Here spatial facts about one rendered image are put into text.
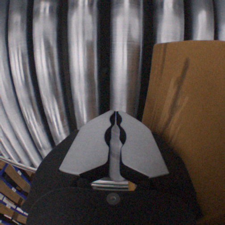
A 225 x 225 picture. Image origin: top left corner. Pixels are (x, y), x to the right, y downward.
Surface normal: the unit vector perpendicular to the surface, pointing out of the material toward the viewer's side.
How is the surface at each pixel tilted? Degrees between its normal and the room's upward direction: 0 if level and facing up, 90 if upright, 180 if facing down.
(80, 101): 9
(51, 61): 41
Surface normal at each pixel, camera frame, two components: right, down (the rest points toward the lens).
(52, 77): 0.62, 0.40
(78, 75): -0.20, 0.49
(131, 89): 0.22, 0.49
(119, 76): -0.44, 0.44
